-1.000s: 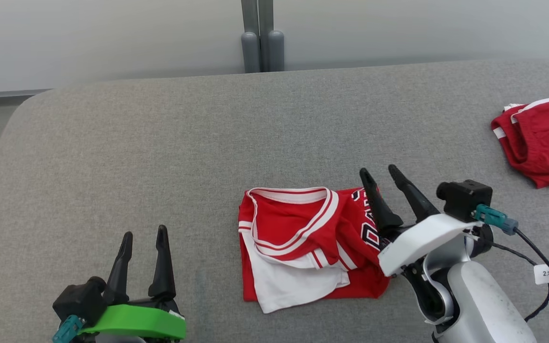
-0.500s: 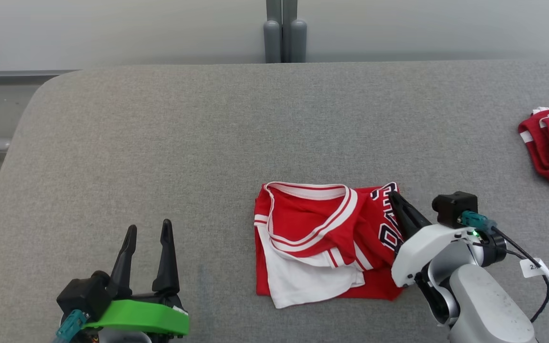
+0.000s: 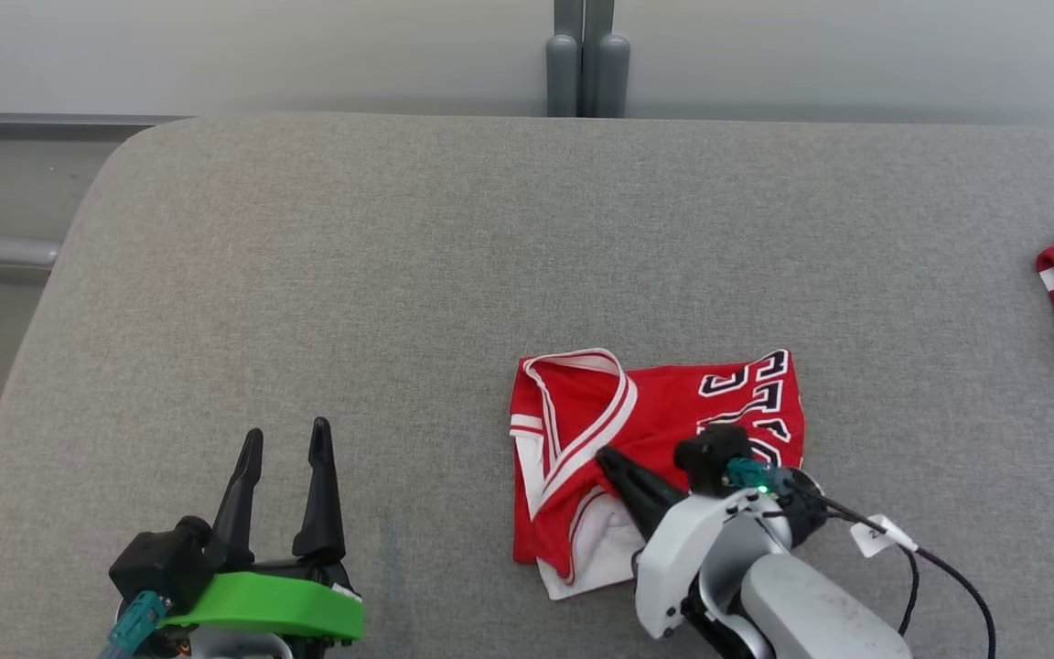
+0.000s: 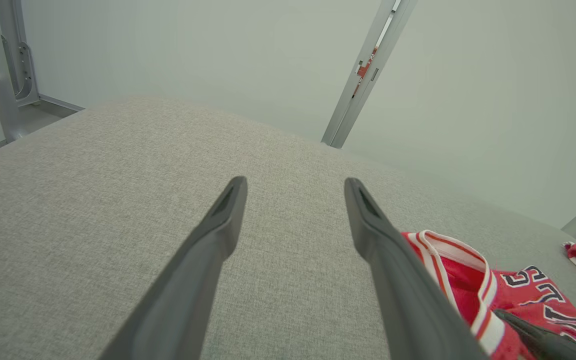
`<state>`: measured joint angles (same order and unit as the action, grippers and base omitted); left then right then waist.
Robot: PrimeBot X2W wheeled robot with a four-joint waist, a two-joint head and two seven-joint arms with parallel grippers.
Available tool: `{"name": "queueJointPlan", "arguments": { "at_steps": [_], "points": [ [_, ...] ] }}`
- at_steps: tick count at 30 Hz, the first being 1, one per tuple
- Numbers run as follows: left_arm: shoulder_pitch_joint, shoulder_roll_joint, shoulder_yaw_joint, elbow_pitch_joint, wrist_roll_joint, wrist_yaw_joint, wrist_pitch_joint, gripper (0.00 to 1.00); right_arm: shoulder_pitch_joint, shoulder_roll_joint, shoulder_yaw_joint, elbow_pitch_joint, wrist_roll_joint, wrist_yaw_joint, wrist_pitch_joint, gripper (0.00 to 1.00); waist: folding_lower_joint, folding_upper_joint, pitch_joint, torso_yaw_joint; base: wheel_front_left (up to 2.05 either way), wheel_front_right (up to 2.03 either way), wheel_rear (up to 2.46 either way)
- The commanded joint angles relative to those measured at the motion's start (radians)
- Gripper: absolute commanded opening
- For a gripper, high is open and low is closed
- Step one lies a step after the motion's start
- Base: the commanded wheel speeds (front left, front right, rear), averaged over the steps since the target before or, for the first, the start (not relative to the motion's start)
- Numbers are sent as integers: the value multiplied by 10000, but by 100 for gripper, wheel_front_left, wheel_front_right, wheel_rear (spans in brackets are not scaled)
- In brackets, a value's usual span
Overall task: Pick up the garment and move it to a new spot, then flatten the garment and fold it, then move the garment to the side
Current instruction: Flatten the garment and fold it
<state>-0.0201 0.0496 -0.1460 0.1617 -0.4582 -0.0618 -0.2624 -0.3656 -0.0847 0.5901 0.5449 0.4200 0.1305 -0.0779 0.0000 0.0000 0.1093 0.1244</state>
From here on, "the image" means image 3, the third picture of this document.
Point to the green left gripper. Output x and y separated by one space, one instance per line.
271 604

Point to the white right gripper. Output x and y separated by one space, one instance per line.
687 549

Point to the red and white jersey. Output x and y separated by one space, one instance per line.
664 412

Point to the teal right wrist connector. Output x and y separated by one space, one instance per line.
751 474

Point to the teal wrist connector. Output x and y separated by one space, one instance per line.
135 622
751 474

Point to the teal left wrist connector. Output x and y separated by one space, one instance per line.
135 622

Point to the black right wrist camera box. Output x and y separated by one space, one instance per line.
715 453

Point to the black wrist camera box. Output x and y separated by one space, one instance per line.
156 563
715 453

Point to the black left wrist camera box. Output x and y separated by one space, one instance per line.
156 563

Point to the grey partition post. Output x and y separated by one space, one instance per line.
564 73
611 73

